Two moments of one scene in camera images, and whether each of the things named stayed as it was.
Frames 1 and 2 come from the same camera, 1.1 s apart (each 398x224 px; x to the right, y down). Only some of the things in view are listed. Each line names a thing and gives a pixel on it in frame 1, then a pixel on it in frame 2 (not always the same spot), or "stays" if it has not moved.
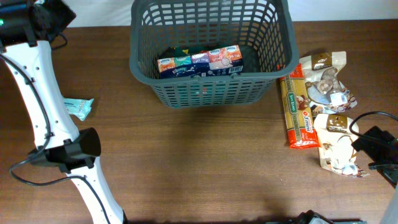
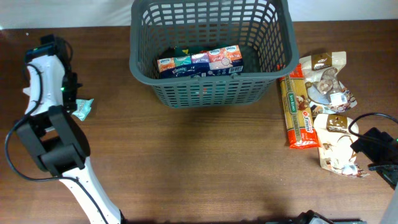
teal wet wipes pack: (79, 107) stays
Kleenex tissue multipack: (225, 60) stays
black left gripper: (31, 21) -> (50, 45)
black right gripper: (374, 144) stays
